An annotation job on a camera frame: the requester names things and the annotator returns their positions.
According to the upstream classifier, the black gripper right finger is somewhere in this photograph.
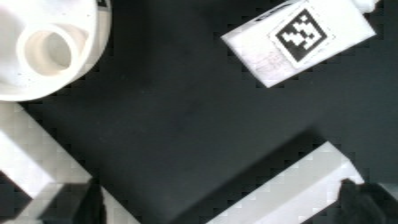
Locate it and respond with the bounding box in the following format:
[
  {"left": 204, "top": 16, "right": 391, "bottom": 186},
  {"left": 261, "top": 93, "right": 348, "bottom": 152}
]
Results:
[{"left": 336, "top": 179, "right": 398, "bottom": 224}]

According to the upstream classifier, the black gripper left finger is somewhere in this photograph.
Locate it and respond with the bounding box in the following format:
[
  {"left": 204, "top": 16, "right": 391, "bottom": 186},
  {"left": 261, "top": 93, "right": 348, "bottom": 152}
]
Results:
[{"left": 39, "top": 182, "right": 106, "bottom": 224}]

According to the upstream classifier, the white stool leg with tag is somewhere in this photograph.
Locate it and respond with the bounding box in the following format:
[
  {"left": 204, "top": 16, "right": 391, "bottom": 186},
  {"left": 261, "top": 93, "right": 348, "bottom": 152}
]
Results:
[{"left": 222, "top": 0, "right": 380, "bottom": 87}]

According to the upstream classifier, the white round stool seat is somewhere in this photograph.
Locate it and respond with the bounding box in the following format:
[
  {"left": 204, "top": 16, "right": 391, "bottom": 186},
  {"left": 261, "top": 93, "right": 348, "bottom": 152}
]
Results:
[{"left": 0, "top": 0, "right": 112, "bottom": 102}]

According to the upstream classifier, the white right fence rail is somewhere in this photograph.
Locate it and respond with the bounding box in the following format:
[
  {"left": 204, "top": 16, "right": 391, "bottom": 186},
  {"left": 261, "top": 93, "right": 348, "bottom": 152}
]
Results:
[{"left": 206, "top": 142, "right": 369, "bottom": 224}]

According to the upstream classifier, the white fence rail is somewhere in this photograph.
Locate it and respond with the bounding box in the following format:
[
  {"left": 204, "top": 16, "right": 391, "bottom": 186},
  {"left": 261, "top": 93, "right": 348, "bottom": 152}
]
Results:
[
  {"left": 206, "top": 142, "right": 369, "bottom": 224},
  {"left": 0, "top": 102, "right": 140, "bottom": 224}
]

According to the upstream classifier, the white front fence rail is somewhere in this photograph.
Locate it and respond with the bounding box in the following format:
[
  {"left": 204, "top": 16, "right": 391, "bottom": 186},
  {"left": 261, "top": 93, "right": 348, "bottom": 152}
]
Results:
[{"left": 0, "top": 102, "right": 140, "bottom": 224}]

